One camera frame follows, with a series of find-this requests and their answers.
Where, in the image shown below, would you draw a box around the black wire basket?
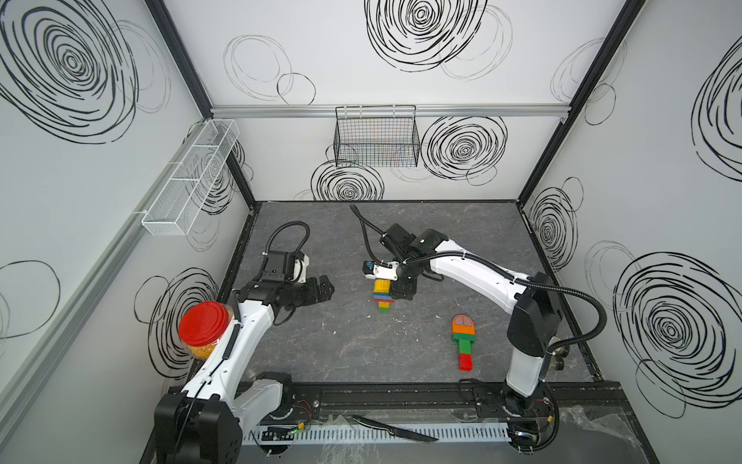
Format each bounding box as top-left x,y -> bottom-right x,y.
332,104 -> 421,168

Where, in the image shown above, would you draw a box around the orange long lego brick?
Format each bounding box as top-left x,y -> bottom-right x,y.
452,326 -> 475,338

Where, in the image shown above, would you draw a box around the clear plastic wall shelf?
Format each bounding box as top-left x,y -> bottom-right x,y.
141,119 -> 240,237

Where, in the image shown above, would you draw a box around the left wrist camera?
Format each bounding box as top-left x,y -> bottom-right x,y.
291,256 -> 309,284

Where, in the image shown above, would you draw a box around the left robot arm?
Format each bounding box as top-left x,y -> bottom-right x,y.
154,246 -> 334,463

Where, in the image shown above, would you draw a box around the glass bottle tan lid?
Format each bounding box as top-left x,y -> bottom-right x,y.
551,349 -> 569,371

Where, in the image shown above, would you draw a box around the black knife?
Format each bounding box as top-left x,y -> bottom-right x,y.
352,415 -> 439,443

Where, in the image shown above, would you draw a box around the red small lego brick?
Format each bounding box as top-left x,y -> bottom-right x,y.
458,353 -> 473,372

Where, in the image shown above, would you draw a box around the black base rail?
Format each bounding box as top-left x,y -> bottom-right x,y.
261,379 -> 628,425

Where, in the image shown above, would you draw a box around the orange half-round lego piece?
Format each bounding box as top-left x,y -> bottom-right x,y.
452,314 -> 475,328

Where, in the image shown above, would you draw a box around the white slotted cable duct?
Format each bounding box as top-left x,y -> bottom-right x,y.
243,423 -> 511,447

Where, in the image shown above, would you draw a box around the red-lidded jar yellow contents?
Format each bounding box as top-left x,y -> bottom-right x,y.
178,302 -> 234,361

